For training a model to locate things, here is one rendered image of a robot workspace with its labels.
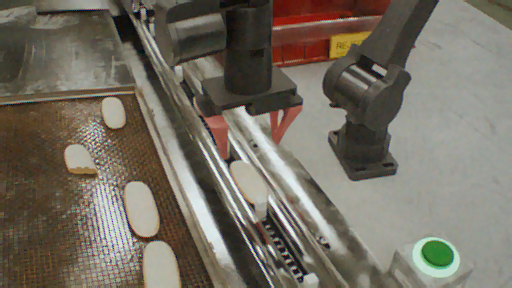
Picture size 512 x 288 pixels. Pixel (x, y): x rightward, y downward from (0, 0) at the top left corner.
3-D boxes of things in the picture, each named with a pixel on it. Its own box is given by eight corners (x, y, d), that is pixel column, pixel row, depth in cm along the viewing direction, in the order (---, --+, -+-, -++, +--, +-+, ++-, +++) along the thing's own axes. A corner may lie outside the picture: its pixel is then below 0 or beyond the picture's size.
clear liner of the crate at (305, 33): (421, 49, 106) (427, 15, 100) (243, 75, 94) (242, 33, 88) (357, 7, 132) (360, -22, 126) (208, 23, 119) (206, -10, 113)
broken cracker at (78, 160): (100, 177, 55) (99, 171, 54) (72, 183, 53) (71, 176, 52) (83, 138, 61) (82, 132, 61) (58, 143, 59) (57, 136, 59)
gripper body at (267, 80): (298, 100, 51) (300, 43, 47) (217, 120, 48) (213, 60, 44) (275, 76, 56) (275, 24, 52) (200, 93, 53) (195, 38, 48)
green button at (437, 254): (457, 266, 45) (462, 257, 44) (432, 280, 43) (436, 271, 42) (436, 242, 47) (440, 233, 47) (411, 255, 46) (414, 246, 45)
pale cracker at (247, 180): (275, 201, 59) (275, 195, 58) (249, 209, 58) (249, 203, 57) (247, 159, 66) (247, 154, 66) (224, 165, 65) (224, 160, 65)
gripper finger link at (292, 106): (302, 152, 56) (305, 90, 51) (251, 166, 54) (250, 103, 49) (279, 125, 61) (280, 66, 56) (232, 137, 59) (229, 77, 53)
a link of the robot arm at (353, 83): (391, 128, 67) (368, 112, 70) (402, 71, 61) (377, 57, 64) (348, 146, 63) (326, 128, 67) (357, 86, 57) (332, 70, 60)
